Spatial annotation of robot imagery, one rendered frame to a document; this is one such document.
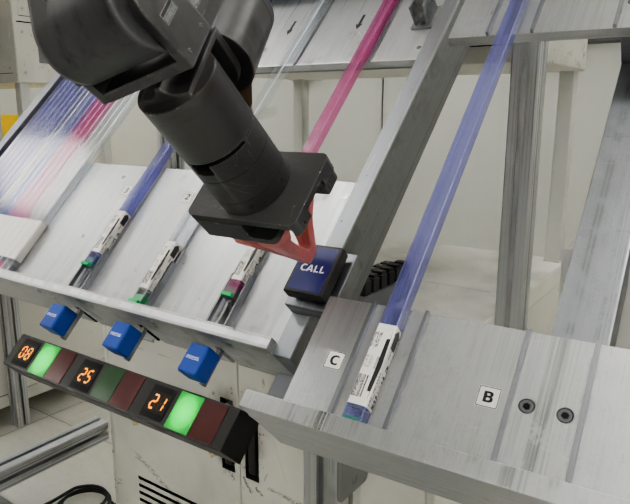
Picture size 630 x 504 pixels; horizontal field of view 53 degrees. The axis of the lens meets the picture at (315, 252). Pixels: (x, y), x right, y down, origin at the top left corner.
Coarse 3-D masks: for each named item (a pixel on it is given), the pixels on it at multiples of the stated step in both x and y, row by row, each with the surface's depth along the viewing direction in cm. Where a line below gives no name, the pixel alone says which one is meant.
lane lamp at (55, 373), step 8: (64, 352) 70; (72, 352) 69; (56, 360) 70; (64, 360) 69; (72, 360) 69; (48, 368) 70; (56, 368) 69; (64, 368) 68; (48, 376) 69; (56, 376) 68
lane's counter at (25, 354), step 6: (24, 342) 74; (30, 342) 73; (36, 342) 73; (24, 348) 73; (30, 348) 73; (36, 348) 72; (18, 354) 73; (24, 354) 73; (30, 354) 72; (12, 360) 73; (18, 360) 72; (24, 360) 72; (30, 360) 72; (24, 366) 71
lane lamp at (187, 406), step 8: (184, 392) 60; (184, 400) 59; (192, 400) 59; (200, 400) 58; (176, 408) 59; (184, 408) 59; (192, 408) 58; (176, 416) 58; (184, 416) 58; (192, 416) 58; (168, 424) 58; (176, 424) 58; (184, 424) 58; (184, 432) 57
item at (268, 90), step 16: (320, 0) 86; (320, 16) 86; (304, 32) 83; (288, 48) 82; (288, 64) 81; (272, 80) 80; (272, 96) 79; (256, 112) 77; (192, 224) 71; (176, 240) 69; (144, 288) 67; (144, 304) 66
